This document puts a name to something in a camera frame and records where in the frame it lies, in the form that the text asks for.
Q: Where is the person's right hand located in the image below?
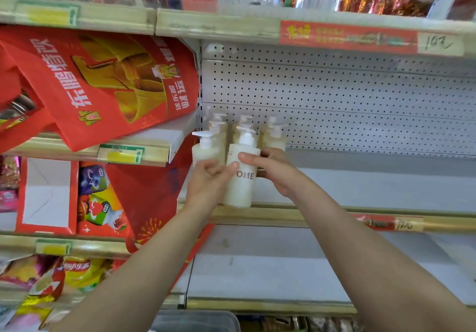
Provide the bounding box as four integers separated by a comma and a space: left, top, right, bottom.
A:
238, 147, 311, 199

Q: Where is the person's right forearm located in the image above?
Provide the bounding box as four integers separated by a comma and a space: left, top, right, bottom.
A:
293, 183, 476, 332

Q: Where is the red bag with firework print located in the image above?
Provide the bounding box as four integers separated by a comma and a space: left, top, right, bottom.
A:
105, 134, 215, 291

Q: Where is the white lettered pump bottle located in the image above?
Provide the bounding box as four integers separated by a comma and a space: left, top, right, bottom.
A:
223, 127, 262, 209

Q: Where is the pink snack packet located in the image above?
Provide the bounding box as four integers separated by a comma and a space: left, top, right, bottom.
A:
0, 156, 21, 213

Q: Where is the short red price strip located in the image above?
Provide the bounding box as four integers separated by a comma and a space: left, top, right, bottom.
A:
351, 213, 397, 232

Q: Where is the clear plastic bin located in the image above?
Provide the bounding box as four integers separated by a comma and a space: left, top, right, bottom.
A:
148, 310, 241, 332

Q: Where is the white handwritten price tag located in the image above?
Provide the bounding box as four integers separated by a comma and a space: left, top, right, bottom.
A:
417, 32, 466, 57

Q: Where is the yellow handwritten price tag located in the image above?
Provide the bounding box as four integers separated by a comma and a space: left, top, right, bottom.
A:
394, 217, 425, 233

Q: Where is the pink yellow snack bag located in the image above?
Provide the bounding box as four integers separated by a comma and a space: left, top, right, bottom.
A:
0, 254, 64, 299

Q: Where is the long red price strip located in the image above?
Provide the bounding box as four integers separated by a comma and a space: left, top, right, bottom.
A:
279, 21, 419, 55

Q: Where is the beige metal shelf board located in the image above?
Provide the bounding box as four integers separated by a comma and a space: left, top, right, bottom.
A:
4, 111, 200, 167
0, 231, 134, 260
178, 149, 476, 235
0, 0, 157, 35
185, 226, 476, 317
155, 7, 476, 59

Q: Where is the person's left forearm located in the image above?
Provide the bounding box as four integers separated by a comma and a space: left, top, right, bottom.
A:
48, 201, 221, 332

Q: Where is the colourful snack gift pack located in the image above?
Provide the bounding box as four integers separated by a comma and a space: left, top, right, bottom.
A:
77, 162, 131, 238

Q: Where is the yellow red crisp bag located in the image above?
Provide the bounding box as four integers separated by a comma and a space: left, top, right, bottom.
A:
56, 257, 112, 293

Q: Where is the cluster of cream pump bottles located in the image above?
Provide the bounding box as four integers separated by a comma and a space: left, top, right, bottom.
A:
191, 112, 289, 168

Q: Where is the person's left hand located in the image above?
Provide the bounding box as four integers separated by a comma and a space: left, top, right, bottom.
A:
185, 159, 239, 214

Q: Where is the red and white carton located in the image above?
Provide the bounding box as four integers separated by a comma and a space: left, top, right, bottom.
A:
15, 157, 79, 236

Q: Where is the yellow green shelf label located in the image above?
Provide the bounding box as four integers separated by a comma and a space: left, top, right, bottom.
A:
97, 143, 145, 165
35, 239, 72, 257
14, 2, 81, 28

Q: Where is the large red gift bag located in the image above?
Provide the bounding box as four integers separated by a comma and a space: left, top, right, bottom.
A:
0, 26, 201, 154

